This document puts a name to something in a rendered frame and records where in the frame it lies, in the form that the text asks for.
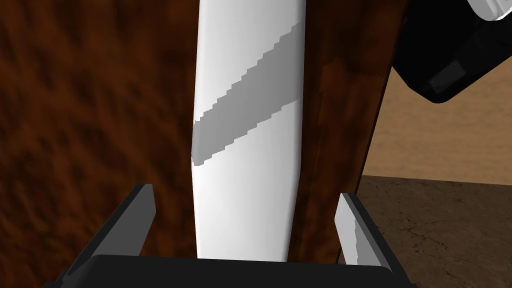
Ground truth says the white bar handle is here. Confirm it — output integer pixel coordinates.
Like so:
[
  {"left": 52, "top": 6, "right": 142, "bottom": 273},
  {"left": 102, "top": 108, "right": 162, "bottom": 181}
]
[{"left": 190, "top": 0, "right": 308, "bottom": 263}]

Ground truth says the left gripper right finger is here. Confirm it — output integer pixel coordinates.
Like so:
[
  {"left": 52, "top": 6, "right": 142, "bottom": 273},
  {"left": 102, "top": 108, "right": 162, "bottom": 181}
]
[{"left": 334, "top": 192, "right": 394, "bottom": 273}]

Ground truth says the brown wooden door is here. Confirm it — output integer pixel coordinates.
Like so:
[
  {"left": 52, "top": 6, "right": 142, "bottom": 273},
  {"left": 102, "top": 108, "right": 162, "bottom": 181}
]
[{"left": 0, "top": 0, "right": 411, "bottom": 288}]

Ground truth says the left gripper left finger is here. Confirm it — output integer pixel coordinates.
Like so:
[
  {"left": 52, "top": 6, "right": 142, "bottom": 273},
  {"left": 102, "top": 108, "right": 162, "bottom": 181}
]
[{"left": 73, "top": 183, "right": 157, "bottom": 270}]

